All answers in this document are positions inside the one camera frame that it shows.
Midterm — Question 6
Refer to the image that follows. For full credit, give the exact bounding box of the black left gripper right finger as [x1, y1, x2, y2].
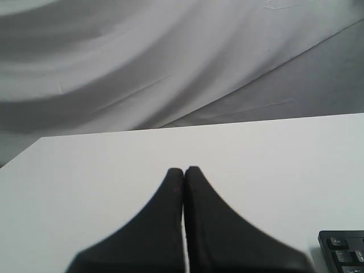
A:
[184, 167, 314, 272]

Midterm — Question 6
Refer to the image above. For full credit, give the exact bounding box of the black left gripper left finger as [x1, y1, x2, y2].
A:
[67, 168, 184, 272]

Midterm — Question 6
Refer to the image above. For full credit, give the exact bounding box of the black acer keyboard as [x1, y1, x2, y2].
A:
[318, 230, 364, 273]

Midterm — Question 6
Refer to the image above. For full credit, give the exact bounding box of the white backdrop cloth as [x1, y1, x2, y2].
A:
[1, 1, 363, 164]

